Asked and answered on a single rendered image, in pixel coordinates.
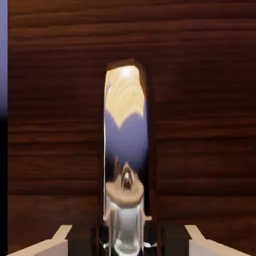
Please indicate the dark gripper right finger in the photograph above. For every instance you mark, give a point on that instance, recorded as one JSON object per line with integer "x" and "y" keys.
{"x": 176, "y": 240}

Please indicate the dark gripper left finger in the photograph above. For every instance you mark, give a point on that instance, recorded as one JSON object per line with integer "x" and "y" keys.
{"x": 80, "y": 240}

